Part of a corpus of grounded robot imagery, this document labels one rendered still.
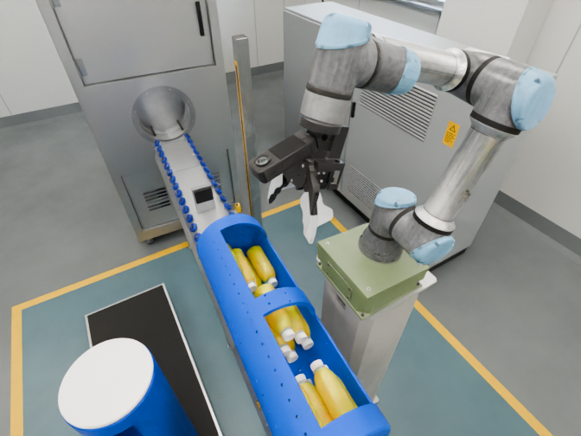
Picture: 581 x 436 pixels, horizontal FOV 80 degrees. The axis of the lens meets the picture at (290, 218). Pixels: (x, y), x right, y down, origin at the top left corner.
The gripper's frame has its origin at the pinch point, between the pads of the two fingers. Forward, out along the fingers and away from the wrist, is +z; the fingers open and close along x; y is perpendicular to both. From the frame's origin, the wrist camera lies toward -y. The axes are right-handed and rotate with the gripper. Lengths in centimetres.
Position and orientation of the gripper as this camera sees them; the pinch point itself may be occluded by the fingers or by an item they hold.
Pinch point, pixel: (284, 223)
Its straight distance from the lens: 66.0
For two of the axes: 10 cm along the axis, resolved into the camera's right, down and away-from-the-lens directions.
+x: -5.2, -5.1, 6.8
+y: 8.2, -0.9, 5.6
